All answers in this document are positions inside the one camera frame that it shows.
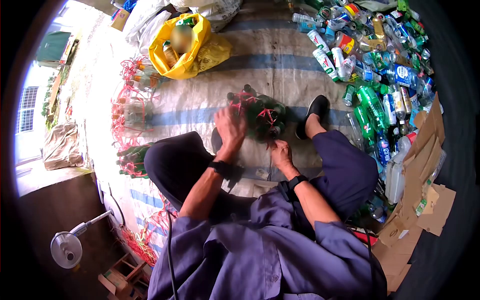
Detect striped woven ground sheet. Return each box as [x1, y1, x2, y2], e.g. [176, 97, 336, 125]
[90, 0, 362, 265]

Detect person's legs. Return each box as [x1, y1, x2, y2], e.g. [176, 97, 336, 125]
[144, 95, 380, 230]

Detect small clear bottle bundle red string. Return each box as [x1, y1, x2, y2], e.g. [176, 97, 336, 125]
[120, 56, 163, 91]

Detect wooden crate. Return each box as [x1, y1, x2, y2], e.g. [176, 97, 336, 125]
[98, 253, 153, 300]

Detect pile of flattened cardboard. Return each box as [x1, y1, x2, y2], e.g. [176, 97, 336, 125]
[374, 93, 457, 294]

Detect person's left fingers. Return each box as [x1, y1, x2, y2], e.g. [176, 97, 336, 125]
[214, 106, 246, 128]

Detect black wrist band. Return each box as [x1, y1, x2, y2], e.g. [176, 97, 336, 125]
[208, 160, 245, 185]
[279, 175, 309, 200]

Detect white electric fan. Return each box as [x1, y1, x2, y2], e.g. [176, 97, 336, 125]
[50, 191, 127, 270]

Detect barred window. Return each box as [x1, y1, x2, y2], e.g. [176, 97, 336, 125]
[16, 86, 40, 134]

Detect heap of red string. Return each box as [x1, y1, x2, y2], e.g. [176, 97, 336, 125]
[121, 200, 178, 268]

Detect yellow plastic bag with bottles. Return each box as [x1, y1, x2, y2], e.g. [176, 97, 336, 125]
[148, 13, 233, 80]

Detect person's body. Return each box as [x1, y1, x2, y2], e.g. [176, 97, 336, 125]
[148, 183, 388, 300]

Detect bundle of dark green bottles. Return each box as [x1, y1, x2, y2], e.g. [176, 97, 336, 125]
[226, 84, 288, 144]

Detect brown sack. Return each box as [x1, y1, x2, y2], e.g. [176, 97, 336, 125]
[42, 120, 85, 172]

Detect large clear bottle bundle red string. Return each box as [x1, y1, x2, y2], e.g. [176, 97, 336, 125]
[111, 86, 155, 140]

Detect light green bottle bundle red string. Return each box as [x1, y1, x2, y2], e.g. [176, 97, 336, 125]
[116, 142, 155, 179]

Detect person's right hand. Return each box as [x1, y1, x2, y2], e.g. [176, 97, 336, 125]
[270, 139, 295, 173]

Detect white woven sacks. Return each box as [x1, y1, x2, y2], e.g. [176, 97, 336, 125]
[125, 0, 242, 54]

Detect person's left hand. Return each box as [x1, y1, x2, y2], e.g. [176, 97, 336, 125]
[214, 106, 248, 153]

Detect small cardboard box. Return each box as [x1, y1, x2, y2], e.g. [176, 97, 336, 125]
[111, 8, 131, 32]

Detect white plastic jug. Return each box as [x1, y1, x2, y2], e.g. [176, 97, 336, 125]
[385, 150, 408, 205]

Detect pile of bottles and cans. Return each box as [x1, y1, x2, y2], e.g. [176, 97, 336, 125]
[292, 0, 445, 223]

